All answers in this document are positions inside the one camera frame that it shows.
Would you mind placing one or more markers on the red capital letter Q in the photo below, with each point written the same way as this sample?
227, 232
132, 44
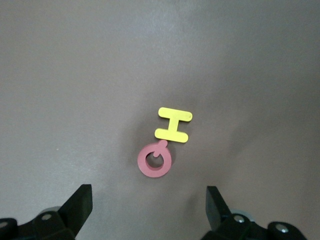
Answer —
142, 162

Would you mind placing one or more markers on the yellow capital letter H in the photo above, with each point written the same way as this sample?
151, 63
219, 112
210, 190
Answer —
173, 125

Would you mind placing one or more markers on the brown table cover sheet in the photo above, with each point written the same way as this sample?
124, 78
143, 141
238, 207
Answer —
75, 75

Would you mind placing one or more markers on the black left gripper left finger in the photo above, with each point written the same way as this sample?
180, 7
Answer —
80, 205

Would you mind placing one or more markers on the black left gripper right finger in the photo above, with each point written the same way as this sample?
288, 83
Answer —
215, 210

